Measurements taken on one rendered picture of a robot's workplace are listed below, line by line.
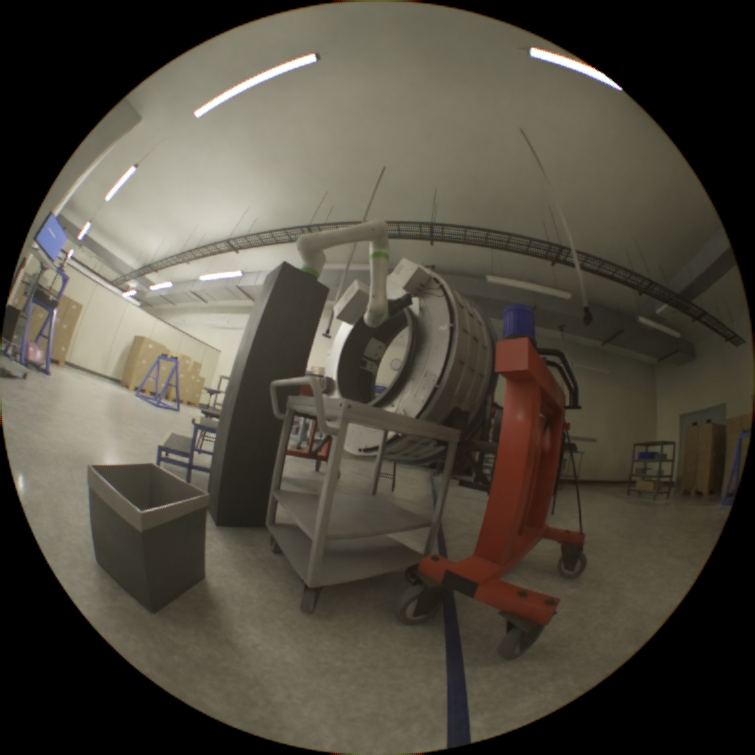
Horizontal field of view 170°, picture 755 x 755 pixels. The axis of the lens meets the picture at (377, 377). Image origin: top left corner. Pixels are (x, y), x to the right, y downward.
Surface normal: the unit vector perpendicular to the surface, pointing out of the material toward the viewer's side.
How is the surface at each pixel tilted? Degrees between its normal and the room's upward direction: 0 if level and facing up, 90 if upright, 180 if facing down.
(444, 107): 180
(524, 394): 90
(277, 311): 90
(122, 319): 90
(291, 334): 90
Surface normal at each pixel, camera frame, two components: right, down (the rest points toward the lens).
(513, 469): -0.75, -0.29
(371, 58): -0.20, 0.96
